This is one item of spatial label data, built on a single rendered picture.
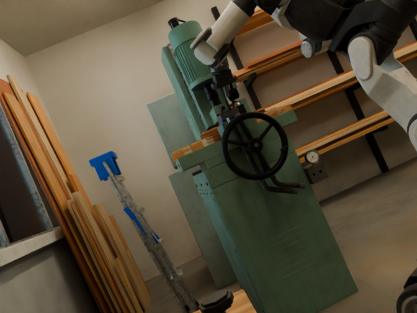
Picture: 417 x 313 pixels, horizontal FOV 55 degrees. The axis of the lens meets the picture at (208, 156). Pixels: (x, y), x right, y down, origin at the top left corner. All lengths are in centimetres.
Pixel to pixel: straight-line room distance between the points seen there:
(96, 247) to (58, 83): 217
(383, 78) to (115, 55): 349
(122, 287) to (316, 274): 155
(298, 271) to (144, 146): 276
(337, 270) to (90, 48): 353
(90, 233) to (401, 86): 229
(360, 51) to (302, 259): 97
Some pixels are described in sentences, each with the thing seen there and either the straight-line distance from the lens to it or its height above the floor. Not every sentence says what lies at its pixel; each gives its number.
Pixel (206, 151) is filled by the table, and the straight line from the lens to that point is 182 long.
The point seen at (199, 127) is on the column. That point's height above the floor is 103.
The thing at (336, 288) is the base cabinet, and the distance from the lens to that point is 203.
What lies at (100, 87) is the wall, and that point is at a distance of 450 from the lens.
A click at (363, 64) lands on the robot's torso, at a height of 91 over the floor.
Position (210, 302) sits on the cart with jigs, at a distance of 53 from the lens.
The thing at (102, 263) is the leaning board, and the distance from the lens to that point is 300.
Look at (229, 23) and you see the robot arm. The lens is 148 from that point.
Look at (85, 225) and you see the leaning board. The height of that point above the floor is 79.
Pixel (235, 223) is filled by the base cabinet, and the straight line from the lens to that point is 184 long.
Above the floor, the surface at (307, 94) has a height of 108.
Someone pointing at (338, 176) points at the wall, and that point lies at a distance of 459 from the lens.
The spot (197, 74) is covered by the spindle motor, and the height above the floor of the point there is 125.
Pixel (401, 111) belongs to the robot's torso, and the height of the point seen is 71.
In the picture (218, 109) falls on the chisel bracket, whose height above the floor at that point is 105.
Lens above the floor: 79
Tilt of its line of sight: 2 degrees up
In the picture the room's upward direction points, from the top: 24 degrees counter-clockwise
